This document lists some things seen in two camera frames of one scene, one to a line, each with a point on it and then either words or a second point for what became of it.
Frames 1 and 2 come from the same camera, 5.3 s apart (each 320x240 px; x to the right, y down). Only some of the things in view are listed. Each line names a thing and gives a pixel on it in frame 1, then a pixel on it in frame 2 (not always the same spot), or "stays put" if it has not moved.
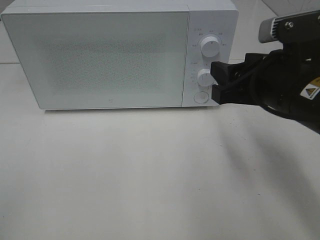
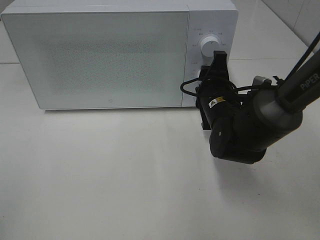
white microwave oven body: [121, 54] stays put
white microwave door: [80, 60] stays put
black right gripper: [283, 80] -> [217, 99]
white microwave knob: [210, 46] stays put
